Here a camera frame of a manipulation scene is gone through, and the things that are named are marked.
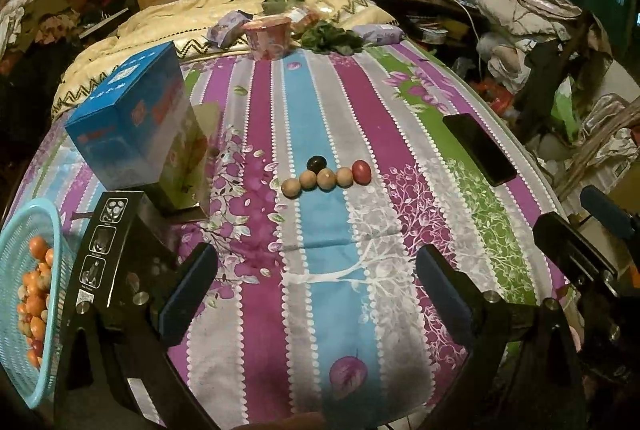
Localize white cable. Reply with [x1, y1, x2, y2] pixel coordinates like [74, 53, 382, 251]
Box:
[440, 0, 483, 61]

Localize black printed box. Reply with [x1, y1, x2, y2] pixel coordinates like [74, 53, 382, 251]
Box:
[74, 190, 181, 311]

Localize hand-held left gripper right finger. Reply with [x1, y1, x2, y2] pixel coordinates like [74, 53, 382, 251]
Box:
[415, 245, 586, 430]

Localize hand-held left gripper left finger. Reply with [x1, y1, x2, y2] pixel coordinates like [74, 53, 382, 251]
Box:
[52, 243, 221, 430]

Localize beige zigzag quilt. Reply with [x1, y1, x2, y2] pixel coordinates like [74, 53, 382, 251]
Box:
[50, 0, 401, 121]

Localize green plastic bag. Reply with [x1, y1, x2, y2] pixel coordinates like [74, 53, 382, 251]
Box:
[550, 75, 581, 136]

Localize black smartphone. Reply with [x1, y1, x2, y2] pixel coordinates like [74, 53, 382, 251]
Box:
[442, 113, 518, 187]

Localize purple printed packet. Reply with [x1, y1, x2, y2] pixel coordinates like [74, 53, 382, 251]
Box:
[207, 9, 256, 47]

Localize turquoise plastic basket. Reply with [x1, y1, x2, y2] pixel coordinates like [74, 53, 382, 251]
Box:
[0, 199, 68, 410]

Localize pink instant noodle cup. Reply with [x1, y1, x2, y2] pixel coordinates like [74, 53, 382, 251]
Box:
[242, 16, 292, 61]

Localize blue carton box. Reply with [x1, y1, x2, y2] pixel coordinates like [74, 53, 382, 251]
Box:
[65, 41, 208, 211]

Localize dark wooden nightstand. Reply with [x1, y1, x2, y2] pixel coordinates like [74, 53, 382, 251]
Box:
[362, 0, 481, 41]

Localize green leafy vegetable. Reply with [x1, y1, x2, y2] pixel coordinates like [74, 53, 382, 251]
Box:
[300, 21, 366, 55]
[262, 0, 306, 14]

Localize striped floral bedsheet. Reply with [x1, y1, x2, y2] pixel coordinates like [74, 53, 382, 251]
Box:
[10, 43, 576, 426]

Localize purple tissue packet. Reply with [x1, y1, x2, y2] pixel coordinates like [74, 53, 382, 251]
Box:
[352, 24, 406, 45]

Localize red plastic bag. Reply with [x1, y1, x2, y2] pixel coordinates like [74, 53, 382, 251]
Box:
[470, 78, 516, 116]

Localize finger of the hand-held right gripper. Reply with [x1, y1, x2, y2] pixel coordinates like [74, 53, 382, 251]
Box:
[579, 186, 640, 245]
[532, 211, 620, 297]

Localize pile of small oranges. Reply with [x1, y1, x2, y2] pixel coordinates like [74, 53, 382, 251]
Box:
[16, 236, 55, 368]

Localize pile of dark clothes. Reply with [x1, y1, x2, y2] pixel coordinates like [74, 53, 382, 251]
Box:
[0, 0, 141, 61]

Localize shiny snack packet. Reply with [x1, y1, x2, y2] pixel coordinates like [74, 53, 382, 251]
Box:
[290, 5, 336, 28]

